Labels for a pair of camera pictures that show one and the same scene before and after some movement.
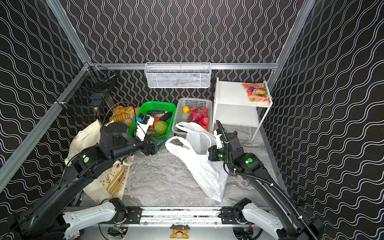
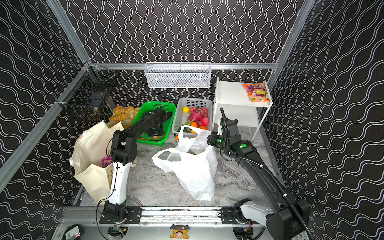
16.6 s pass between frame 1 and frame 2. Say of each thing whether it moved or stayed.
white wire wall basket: stayed
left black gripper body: moved
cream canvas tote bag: stayed
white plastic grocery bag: moved
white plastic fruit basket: stayed
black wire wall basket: stayed
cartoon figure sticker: stayed
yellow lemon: stayed
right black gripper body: moved
